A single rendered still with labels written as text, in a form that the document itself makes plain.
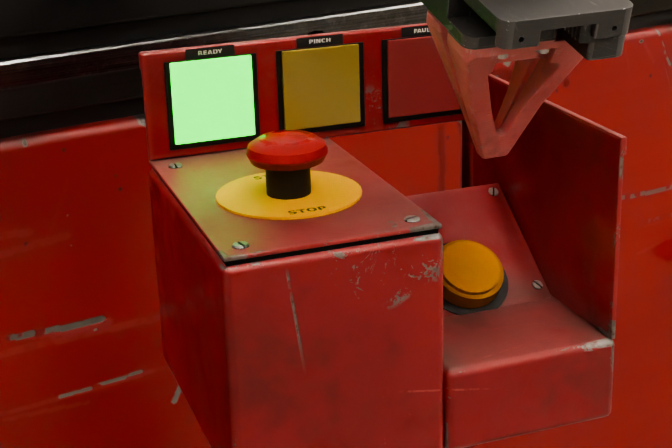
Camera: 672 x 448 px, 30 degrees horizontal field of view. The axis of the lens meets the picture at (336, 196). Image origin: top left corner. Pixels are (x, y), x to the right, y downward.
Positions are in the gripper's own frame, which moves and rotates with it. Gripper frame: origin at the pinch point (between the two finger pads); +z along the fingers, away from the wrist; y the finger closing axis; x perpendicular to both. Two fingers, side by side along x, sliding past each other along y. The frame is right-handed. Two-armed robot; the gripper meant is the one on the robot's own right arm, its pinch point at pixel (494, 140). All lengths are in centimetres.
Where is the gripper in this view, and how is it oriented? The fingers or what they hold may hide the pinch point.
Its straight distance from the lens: 62.6
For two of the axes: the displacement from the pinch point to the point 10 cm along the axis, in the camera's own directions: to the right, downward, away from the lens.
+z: -0.5, 8.4, 5.5
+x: -9.4, 1.5, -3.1
